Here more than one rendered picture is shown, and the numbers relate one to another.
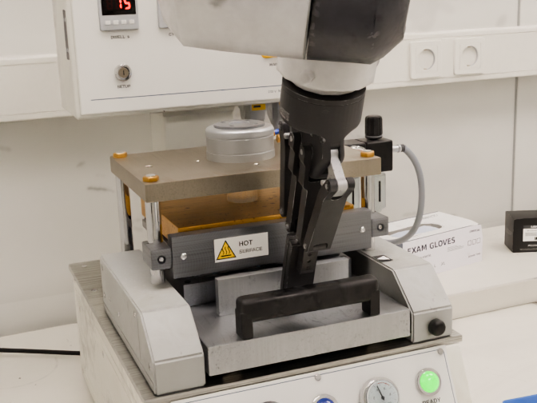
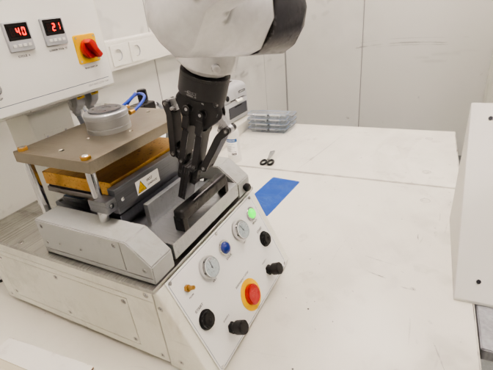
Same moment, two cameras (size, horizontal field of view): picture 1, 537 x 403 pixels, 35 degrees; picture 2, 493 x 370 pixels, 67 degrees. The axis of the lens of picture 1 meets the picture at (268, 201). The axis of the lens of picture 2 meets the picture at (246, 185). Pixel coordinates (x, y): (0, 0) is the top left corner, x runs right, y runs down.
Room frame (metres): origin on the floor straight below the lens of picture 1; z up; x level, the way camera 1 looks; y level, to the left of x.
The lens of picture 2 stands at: (0.29, 0.28, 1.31)
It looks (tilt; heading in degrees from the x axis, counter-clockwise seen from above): 27 degrees down; 320
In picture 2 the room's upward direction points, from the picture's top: 6 degrees counter-clockwise
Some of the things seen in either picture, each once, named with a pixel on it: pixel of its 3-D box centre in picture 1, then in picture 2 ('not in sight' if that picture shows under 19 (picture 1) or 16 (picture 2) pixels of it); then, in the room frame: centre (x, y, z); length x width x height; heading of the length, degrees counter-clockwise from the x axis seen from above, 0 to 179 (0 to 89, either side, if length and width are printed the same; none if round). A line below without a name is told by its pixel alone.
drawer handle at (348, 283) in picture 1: (308, 305); (202, 199); (0.79, -0.04, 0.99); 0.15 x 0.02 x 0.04; 111
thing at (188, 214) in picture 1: (248, 192); (119, 148); (0.97, 0.02, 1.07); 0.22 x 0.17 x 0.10; 111
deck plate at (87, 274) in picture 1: (237, 297); (120, 210); (1.00, 0.04, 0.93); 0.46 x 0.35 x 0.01; 21
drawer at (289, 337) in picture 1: (260, 282); (145, 197); (0.92, 0.01, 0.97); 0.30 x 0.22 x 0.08; 21
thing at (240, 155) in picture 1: (248, 171); (108, 136); (1.00, 0.02, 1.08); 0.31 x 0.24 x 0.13; 111
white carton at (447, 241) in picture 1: (415, 246); not in sight; (1.49, -0.27, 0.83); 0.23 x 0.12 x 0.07; 123
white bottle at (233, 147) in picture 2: not in sight; (232, 142); (1.32, -0.54, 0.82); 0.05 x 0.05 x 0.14
